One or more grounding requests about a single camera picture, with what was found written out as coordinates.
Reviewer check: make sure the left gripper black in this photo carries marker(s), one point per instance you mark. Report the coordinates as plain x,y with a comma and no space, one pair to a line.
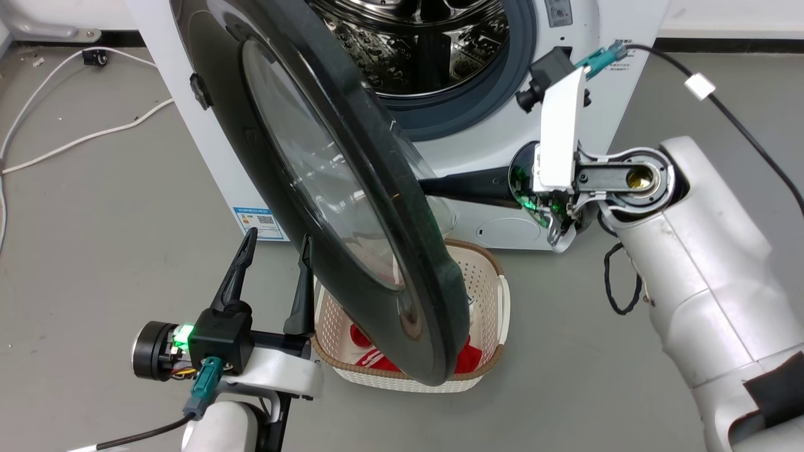
217,339

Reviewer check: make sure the steel washer drum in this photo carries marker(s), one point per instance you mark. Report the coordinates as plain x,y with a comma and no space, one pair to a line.
433,44

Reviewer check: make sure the black wrist camera white bracket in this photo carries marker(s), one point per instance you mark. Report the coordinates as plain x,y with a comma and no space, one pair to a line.
559,132

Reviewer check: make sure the grey rubber door gasket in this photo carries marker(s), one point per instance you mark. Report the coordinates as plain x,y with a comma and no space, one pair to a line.
496,100

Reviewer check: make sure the blue energy label sticker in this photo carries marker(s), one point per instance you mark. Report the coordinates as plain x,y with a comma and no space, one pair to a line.
260,224

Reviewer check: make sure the small black caster block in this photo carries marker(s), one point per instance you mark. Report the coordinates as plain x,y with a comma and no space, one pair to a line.
94,58

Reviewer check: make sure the white rounded plastic base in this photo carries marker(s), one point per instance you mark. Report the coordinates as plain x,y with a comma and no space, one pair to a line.
63,16

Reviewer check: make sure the red garment with white stripes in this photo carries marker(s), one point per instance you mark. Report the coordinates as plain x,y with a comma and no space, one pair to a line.
468,361

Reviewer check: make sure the round white filter hatch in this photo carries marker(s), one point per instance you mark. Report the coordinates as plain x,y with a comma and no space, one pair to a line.
507,231

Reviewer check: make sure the cream woven plastic laundry basket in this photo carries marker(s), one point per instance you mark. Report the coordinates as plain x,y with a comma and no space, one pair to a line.
487,295

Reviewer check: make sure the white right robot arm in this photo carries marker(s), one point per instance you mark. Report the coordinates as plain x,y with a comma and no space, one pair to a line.
703,263

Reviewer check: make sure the white front-load washing machine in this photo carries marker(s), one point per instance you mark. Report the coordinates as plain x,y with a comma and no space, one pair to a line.
502,144

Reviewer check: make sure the black round glass washer door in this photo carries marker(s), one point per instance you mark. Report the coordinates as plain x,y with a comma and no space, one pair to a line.
352,207

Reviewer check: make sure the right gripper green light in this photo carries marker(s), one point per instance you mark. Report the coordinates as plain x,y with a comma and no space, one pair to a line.
556,216

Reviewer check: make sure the grey control panel sticker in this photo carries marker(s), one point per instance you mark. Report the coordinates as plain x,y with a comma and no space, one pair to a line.
558,11

